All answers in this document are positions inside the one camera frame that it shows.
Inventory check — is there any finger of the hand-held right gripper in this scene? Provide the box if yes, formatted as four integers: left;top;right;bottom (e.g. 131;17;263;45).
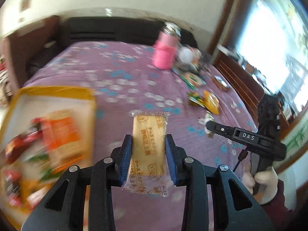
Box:
206;120;237;140

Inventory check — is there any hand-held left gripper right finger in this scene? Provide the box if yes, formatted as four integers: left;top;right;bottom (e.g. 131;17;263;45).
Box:
165;133;275;231

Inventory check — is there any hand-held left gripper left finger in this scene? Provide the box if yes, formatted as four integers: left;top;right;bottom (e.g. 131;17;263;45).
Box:
22;135;133;231

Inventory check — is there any pale yellow cracker packet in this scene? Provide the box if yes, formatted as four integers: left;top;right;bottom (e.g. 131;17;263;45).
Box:
121;112;171;198

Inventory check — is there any orange cracker snack packet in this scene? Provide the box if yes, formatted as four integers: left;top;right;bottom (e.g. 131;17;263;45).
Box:
40;109;87;171

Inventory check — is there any green pea snack packet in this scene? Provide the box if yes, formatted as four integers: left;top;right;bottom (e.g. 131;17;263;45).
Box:
29;153;58;182

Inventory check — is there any yellow rimmed white tray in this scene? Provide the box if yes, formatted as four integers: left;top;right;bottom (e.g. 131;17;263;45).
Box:
0;85;97;224

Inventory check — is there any red white snack packet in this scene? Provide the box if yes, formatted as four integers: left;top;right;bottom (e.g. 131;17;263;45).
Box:
25;186;50;208

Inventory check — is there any red dark snack packet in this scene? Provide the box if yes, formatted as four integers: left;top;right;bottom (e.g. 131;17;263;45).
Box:
3;118;44;165

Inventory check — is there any person's right forearm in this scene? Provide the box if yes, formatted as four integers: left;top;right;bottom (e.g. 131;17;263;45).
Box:
261;180;299;231

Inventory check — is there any person's right hand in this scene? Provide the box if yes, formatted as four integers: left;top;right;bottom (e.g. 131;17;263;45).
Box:
243;165;280;206

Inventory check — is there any yellow orange snack packet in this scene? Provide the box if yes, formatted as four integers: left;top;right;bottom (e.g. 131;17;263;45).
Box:
202;90;220;115

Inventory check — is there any green yellow snack packet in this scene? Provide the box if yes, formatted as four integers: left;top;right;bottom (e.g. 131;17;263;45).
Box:
188;91;205;107

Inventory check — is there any small brown box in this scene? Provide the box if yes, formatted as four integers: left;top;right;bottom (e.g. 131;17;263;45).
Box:
213;75;233;92

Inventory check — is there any brown wooden furniture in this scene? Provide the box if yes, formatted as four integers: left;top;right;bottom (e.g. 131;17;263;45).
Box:
212;44;267;130

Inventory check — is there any green white snack packet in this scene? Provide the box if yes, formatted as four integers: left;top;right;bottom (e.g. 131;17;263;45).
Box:
179;72;207;89

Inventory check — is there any white round object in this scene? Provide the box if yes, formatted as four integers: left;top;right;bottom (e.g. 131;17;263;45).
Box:
179;47;195;63

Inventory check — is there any purple floral bedsheet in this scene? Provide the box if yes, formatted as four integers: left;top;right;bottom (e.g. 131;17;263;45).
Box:
22;41;265;231

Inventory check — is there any pink bottle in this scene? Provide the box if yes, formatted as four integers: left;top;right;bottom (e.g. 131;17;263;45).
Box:
151;22;182;70

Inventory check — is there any large window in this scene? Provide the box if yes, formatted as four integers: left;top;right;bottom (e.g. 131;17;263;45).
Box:
231;0;308;135

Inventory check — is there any black headboard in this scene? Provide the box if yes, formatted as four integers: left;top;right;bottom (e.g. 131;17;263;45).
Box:
26;16;199;73

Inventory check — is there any patterned cloth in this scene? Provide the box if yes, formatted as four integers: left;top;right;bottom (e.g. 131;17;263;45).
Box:
0;55;12;106

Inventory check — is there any brown wooden nightstand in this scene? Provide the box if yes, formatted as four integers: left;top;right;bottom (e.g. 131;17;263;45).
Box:
0;17;60;94

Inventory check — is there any black cable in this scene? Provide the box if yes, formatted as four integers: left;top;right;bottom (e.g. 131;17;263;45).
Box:
232;149;248;174

